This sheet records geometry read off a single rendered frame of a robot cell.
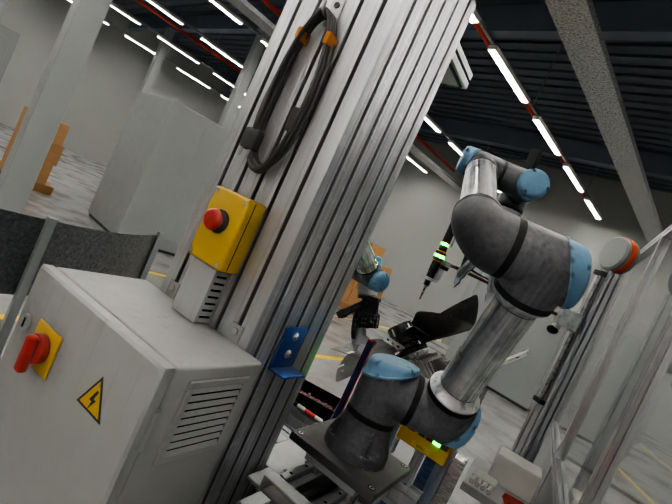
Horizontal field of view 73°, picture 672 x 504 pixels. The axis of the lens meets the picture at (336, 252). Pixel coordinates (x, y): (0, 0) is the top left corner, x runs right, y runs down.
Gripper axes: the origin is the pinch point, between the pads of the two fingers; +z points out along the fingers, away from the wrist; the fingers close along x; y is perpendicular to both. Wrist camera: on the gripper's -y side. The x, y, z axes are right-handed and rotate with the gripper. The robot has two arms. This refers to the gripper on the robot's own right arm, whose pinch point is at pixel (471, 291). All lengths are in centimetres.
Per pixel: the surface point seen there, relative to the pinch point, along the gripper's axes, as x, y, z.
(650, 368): 45.4, -5.4, -1.1
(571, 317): 28, -83, -8
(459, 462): 14, -69, 65
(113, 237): -199, -48, 56
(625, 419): 45.4, -5.4, 12.9
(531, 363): 24, -764, 67
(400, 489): 4, -14, 64
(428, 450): 6.8, -9.6, 47.7
